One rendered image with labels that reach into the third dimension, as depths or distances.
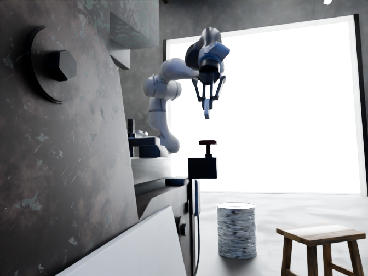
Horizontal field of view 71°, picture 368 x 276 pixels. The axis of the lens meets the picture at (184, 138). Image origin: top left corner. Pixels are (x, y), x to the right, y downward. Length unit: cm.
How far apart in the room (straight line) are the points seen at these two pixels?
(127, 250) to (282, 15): 576
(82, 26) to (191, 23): 572
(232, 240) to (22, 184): 180
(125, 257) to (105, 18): 44
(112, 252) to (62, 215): 10
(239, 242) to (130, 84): 471
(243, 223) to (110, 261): 165
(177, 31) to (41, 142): 585
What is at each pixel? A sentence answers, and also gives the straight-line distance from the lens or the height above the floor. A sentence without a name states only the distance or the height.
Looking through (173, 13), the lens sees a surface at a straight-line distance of 630.
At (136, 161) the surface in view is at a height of 70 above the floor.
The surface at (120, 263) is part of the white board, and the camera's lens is 40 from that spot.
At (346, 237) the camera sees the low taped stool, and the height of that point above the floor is 32.
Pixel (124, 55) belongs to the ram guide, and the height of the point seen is 102.
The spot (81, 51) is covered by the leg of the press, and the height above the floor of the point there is 83.
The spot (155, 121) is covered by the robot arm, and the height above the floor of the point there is 92.
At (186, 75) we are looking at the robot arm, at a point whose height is 110.
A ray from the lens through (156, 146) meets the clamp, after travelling 64.
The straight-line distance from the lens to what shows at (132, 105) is 592.
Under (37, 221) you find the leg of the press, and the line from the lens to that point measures 30.
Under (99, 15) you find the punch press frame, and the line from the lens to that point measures 57.
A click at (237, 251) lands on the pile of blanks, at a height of 6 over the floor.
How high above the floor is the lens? 70
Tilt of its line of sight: 5 degrees up
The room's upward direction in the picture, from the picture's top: 1 degrees counter-clockwise
